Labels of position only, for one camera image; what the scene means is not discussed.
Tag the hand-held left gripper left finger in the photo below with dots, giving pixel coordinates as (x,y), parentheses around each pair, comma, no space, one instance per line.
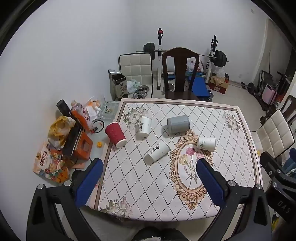
(89,183)

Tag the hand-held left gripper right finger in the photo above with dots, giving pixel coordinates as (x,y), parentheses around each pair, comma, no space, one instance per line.
(210,185)

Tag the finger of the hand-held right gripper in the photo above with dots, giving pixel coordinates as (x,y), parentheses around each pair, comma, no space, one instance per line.
(269,161)

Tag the white paper cup green print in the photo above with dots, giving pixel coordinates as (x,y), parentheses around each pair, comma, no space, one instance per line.
(206,143)

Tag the red ribbed paper cup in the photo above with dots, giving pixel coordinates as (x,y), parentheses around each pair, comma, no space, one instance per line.
(114,134)

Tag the white paper cup black print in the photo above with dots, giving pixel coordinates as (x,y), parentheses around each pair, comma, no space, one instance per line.
(158,150)
(144,127)

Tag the grey cup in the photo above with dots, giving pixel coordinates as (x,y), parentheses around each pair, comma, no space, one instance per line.
(178,124)

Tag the dark blue cloth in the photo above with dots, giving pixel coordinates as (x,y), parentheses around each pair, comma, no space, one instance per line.
(291,162)

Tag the white padded chair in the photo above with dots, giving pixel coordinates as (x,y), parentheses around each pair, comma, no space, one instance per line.
(274,132)
(136,67)

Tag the orange box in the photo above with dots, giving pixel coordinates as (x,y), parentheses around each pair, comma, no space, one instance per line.
(83,148)

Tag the orange bottle cap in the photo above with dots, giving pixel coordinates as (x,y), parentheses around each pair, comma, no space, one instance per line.
(99,144)

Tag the orange snack packet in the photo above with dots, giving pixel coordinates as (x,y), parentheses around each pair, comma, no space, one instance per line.
(49,168)

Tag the black flat box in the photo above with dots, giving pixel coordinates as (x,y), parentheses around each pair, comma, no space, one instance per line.
(72,141)

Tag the floral diamond pattern tablecloth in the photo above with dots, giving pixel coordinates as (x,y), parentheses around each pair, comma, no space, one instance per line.
(138,176)

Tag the yellow plastic bag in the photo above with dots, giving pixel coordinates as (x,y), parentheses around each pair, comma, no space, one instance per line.
(59,133)

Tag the dark wooden chair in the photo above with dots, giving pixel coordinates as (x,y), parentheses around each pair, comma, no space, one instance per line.
(290,107)
(180,69)

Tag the pink suitcase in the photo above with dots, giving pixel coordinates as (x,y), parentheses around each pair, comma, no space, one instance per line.
(269,95)

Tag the clear bottle orange label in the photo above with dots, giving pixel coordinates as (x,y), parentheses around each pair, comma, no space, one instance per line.
(79,114)

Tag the white orange plastic bag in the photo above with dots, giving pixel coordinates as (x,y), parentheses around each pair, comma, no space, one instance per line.
(91,108)

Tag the clear glass tray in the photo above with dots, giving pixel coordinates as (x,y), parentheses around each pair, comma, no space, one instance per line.
(108,110)

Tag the black cylinder bottle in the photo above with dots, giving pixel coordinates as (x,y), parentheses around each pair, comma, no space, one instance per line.
(63,107)

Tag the black folded cart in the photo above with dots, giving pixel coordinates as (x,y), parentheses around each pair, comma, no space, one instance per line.
(266,80)

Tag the cardboard box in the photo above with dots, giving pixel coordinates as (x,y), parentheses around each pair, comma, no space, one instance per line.
(218,83)

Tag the blue weight bench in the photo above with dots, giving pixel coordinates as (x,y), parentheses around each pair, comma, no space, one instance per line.
(198,85)

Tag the steel bowl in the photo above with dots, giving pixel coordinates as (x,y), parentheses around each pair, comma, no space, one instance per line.
(141,90)

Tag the white green plastic bag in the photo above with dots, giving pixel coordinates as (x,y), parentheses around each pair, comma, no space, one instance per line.
(132,85)

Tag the barbell with black plates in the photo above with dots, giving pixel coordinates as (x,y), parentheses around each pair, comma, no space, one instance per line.
(219,58)

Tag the white red plastic bag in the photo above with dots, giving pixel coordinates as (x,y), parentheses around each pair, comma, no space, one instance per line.
(193,66)

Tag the white barbell rack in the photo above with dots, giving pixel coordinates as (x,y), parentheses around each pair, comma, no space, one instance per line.
(159,60)

